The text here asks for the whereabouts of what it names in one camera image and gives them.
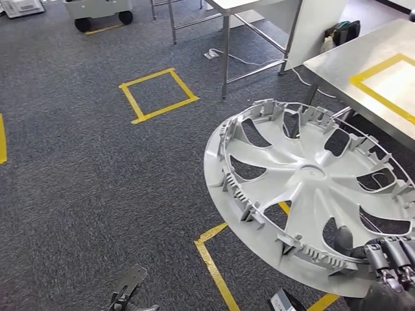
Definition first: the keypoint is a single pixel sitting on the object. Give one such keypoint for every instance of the white machine housing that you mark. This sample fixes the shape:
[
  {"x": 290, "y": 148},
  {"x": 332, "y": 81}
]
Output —
[{"x": 23, "y": 7}]

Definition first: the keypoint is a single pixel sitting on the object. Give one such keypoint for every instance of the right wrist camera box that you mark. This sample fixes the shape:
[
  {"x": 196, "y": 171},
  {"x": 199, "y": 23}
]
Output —
[{"x": 282, "y": 302}]

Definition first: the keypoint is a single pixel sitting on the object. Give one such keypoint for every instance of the grey plastic wheel hubcap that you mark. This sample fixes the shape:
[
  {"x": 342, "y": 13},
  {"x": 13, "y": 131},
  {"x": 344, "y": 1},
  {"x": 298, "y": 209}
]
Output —
[{"x": 311, "y": 174}]

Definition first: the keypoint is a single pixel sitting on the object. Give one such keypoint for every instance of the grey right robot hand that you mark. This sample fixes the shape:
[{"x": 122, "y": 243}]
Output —
[{"x": 388, "y": 296}]

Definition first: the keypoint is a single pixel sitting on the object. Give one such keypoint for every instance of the white panel metal table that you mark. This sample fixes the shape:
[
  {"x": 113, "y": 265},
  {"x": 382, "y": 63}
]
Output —
[{"x": 311, "y": 25}]

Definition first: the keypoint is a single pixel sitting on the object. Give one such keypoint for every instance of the steel workbench table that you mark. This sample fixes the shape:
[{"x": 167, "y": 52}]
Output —
[{"x": 340, "y": 60}]

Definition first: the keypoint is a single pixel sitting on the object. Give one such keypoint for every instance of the yellow tape on workbench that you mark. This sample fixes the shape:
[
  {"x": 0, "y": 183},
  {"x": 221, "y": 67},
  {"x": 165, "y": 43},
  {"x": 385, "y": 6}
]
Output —
[{"x": 356, "y": 80}]

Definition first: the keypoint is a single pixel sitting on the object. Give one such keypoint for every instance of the grey wheeled cart robot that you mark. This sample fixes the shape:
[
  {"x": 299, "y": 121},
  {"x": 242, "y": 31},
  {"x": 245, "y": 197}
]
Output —
[{"x": 97, "y": 8}]

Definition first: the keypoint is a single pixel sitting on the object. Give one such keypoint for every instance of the white power strip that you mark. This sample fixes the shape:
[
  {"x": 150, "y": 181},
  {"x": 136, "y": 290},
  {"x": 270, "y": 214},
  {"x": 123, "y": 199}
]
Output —
[{"x": 211, "y": 54}]

